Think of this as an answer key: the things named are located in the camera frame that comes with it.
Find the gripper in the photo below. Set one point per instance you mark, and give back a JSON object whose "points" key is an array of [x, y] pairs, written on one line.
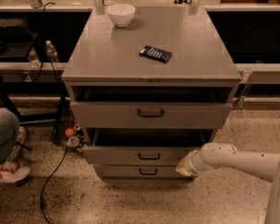
{"points": [[195, 161]]}

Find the grey drawer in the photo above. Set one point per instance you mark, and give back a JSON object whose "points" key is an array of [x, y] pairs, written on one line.
{"points": [[150, 115], [132, 147], [125, 171]]}

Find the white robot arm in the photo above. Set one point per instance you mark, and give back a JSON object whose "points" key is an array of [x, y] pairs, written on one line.
{"points": [[265, 166]]}

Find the grey bottom drawer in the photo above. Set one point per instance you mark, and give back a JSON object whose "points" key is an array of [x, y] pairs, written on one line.
{"points": [[125, 171]]}

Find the grey drawer cabinet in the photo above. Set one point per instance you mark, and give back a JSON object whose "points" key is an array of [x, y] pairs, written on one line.
{"points": [[106, 65]]}

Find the grey top drawer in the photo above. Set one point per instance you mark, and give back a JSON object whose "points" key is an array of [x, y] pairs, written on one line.
{"points": [[150, 115]]}

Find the dark blue snack packet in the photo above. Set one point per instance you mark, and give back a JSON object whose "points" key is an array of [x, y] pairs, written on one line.
{"points": [[155, 54]]}

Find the bin of small objects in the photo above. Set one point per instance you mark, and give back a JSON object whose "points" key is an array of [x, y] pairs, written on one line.
{"points": [[66, 131]]}

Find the white bowl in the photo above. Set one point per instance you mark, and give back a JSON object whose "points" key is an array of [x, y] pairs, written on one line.
{"points": [[121, 14]]}

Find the white orange sneaker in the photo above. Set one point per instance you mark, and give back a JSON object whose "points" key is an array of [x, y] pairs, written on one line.
{"points": [[10, 170]]}

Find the clear plastic water bottle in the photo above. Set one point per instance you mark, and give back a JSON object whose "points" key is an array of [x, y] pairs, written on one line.
{"points": [[52, 52]]}

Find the person's leg in jeans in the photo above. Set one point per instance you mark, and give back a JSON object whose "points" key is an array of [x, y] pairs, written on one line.
{"points": [[9, 129]]}

